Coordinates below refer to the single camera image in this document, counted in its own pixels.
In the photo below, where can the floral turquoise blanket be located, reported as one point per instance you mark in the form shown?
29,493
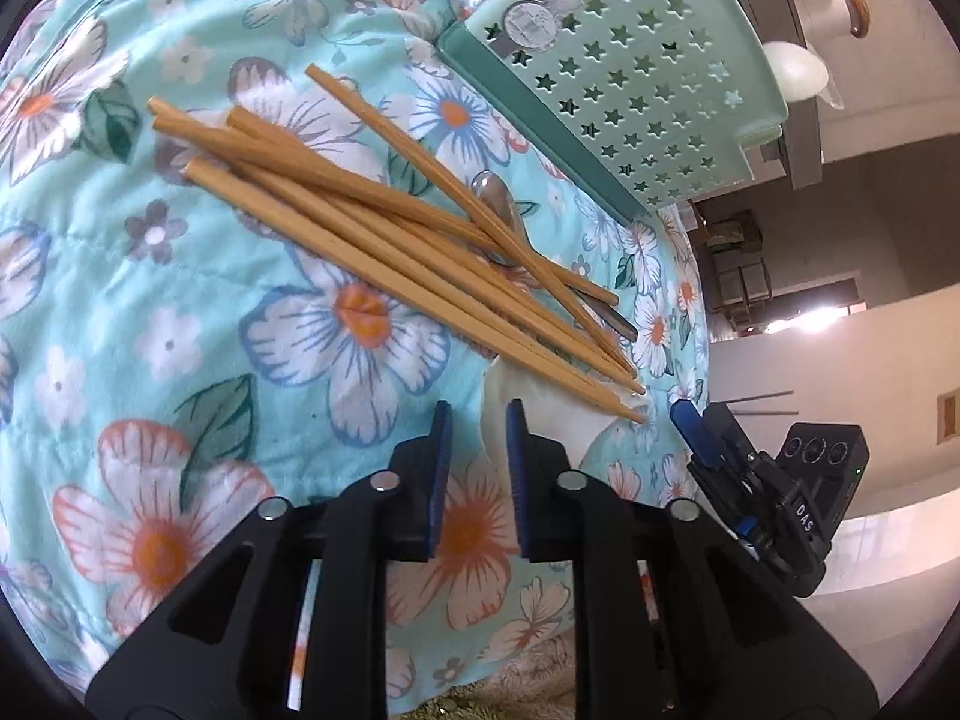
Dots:
150,315

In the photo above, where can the grey concrete kitchen counter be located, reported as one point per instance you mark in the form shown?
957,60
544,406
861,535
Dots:
802,150

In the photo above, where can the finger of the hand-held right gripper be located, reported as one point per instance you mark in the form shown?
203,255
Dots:
727,431
690,424

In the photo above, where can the metal spoon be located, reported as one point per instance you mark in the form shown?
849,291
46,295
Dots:
496,199

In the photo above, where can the green star-holed utensil basket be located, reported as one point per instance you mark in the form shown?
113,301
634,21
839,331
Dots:
637,90

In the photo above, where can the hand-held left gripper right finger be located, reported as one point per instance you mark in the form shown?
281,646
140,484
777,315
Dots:
517,480

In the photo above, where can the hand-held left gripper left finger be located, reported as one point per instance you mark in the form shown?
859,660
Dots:
439,480

